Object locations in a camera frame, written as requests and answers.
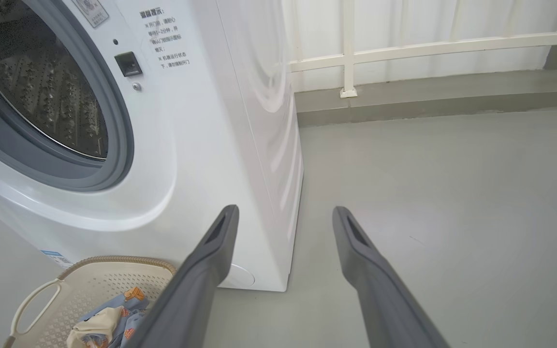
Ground white metal railing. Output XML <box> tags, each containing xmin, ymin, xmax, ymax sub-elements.
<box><xmin>288</xmin><ymin>0</ymin><xmax>557</xmax><ymax>99</ymax></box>

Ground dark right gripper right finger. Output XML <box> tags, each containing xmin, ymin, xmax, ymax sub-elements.
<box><xmin>333</xmin><ymin>206</ymin><xmax>448</xmax><ymax>348</ymax></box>

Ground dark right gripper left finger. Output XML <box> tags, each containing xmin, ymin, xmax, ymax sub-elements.
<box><xmin>126</xmin><ymin>204</ymin><xmax>239</xmax><ymax>348</ymax></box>

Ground grey rectangular caution sticker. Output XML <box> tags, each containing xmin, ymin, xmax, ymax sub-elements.
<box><xmin>71</xmin><ymin>0</ymin><xmax>110</xmax><ymax>28</ymax></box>

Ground cream perforated laundry basket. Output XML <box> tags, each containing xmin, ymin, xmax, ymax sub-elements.
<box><xmin>2</xmin><ymin>256</ymin><xmax>177</xmax><ymax>348</ymax></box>

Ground white front-load washing machine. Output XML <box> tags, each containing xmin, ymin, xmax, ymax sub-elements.
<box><xmin>0</xmin><ymin>0</ymin><xmax>304</xmax><ymax>292</ymax></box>

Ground blue bear-print garment cream lining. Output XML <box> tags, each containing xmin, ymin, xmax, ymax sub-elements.
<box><xmin>67</xmin><ymin>292</ymin><xmax>127</xmax><ymax>348</ymax></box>

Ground round drain filter cover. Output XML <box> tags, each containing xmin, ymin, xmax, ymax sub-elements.
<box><xmin>223</xmin><ymin>263</ymin><xmax>256</xmax><ymax>289</ymax></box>

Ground blue energy label sticker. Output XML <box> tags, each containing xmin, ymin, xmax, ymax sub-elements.
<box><xmin>41</xmin><ymin>250</ymin><xmax>73</xmax><ymax>268</ymax></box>

